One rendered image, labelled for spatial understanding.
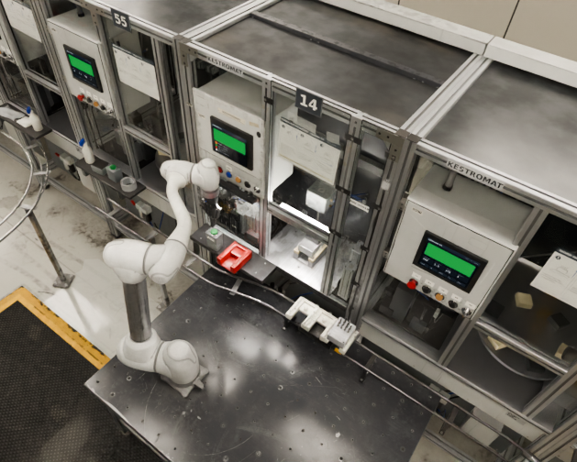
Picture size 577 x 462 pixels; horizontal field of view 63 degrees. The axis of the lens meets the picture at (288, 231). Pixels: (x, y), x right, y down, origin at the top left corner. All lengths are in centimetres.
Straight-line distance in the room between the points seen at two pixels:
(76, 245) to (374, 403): 272
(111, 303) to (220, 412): 157
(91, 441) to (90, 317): 89
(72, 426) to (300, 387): 150
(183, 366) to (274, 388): 50
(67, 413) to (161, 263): 167
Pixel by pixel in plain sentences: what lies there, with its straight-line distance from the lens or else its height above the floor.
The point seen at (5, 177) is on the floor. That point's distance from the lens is 506.
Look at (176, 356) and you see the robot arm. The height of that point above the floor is 95.
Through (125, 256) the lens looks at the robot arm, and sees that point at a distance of 201.
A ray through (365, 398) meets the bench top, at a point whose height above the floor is 68.
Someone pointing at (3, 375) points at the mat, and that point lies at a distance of 369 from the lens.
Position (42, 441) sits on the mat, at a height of 1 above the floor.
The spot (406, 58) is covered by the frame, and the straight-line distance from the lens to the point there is 227.
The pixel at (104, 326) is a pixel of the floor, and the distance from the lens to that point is 365.
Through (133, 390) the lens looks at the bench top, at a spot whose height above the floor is 68.
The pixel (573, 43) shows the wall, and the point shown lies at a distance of 528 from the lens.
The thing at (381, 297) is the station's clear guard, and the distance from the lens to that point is 235.
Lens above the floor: 300
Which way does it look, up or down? 48 degrees down
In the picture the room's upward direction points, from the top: 5 degrees clockwise
